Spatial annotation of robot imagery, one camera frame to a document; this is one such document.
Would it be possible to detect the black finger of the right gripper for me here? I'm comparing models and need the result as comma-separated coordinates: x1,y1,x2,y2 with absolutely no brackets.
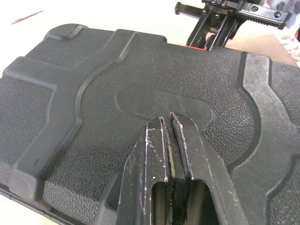
191,14,226,51
208,18,242,51

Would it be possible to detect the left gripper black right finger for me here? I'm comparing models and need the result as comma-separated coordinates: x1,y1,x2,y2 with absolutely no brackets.
169,112,249,225

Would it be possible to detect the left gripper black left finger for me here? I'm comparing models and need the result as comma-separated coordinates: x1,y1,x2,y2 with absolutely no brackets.
116,116,170,225

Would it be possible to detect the black plastic tool case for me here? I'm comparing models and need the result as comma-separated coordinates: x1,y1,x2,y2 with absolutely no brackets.
0,22,300,225

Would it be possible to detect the thin red stick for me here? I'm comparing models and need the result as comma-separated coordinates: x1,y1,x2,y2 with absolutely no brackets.
10,10,45,24

